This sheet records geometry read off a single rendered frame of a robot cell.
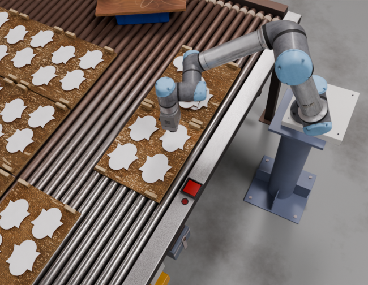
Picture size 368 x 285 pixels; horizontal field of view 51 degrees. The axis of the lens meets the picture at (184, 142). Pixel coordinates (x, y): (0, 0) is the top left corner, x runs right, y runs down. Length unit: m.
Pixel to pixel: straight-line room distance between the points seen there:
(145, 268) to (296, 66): 0.95
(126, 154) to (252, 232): 1.14
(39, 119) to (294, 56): 1.27
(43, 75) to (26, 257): 0.96
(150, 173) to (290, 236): 1.21
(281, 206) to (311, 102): 1.25
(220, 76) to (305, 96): 0.63
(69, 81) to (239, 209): 1.36
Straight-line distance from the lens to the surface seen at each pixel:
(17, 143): 2.01
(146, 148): 1.80
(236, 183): 2.71
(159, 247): 1.63
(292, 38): 1.36
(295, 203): 2.69
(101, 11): 2.30
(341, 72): 3.38
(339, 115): 1.95
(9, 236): 1.83
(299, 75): 1.35
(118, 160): 1.78
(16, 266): 1.76
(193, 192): 1.68
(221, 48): 1.50
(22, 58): 2.35
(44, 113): 2.05
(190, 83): 1.48
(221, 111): 1.89
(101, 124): 1.95
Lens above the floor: 2.47
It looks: 59 degrees down
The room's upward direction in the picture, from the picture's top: 9 degrees counter-clockwise
